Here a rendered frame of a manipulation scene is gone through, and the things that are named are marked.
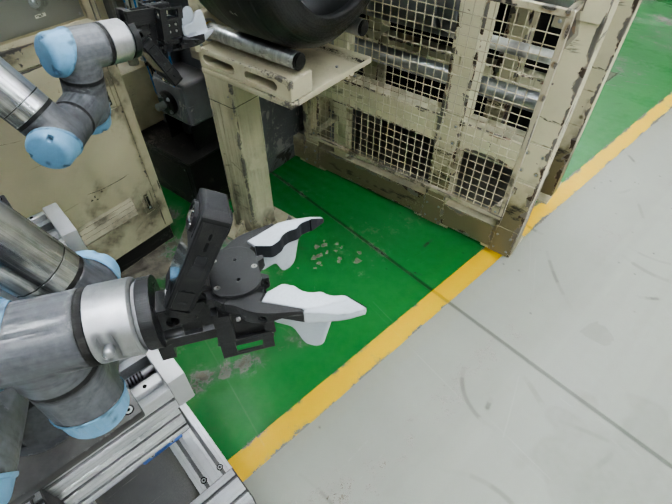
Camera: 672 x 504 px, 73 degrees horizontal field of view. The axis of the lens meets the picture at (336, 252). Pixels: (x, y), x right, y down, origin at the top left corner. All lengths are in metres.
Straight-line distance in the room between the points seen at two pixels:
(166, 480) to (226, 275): 0.92
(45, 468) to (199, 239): 0.52
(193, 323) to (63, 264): 0.18
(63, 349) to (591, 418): 1.54
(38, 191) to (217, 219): 1.35
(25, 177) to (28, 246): 1.11
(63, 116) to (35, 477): 0.56
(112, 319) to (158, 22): 0.72
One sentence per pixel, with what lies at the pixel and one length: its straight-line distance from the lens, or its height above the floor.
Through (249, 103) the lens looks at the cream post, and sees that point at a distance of 1.69.
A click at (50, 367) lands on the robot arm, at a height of 1.05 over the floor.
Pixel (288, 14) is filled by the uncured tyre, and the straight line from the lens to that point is 1.15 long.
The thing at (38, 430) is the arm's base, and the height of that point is 0.76.
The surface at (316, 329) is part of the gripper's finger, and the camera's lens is 0.42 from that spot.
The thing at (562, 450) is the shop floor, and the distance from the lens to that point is 1.63.
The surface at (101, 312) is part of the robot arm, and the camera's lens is 0.45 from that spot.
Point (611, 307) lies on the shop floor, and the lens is 2.03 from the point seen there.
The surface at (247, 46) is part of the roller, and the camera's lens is 1.34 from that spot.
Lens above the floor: 1.40
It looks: 46 degrees down
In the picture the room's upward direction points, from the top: straight up
